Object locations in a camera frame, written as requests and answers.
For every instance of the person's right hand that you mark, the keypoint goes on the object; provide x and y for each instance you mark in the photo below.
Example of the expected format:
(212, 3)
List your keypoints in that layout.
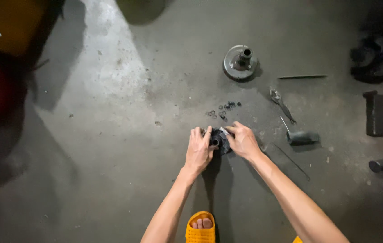
(244, 141)

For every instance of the person's left hand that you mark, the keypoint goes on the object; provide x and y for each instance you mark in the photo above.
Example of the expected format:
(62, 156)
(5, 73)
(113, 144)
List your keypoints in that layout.
(198, 152)

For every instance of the black round clutch part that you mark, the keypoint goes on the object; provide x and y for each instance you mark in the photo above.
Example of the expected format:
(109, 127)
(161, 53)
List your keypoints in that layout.
(219, 141)

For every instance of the group of small black rings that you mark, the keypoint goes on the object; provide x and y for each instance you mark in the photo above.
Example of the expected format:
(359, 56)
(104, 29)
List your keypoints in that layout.
(224, 108)

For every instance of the metal pliers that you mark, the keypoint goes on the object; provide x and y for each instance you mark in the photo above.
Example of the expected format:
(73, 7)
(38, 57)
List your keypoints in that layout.
(280, 103)

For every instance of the dark cylinder with thin rod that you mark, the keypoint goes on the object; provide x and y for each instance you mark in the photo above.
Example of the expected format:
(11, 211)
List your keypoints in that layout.
(301, 136)

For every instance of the person's foot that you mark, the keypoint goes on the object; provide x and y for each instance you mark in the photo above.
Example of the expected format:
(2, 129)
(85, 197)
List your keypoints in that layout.
(202, 223)

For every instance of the grey metal pulley disc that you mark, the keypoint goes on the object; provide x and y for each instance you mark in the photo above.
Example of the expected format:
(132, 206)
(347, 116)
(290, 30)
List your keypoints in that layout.
(240, 62)

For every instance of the yellow slipper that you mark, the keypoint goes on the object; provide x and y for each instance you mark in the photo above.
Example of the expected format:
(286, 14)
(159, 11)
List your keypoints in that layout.
(297, 240)
(200, 233)

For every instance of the thin metal rod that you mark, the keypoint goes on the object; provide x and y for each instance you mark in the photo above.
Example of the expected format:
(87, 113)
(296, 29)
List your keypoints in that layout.
(302, 77)

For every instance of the black ribbed rubber part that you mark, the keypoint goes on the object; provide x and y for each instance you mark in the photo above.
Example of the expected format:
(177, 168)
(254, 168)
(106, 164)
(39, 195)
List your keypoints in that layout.
(377, 59)

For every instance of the yellow and red vehicle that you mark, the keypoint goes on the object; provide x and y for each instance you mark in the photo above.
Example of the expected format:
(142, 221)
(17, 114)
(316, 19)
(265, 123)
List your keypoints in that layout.
(2, 60)

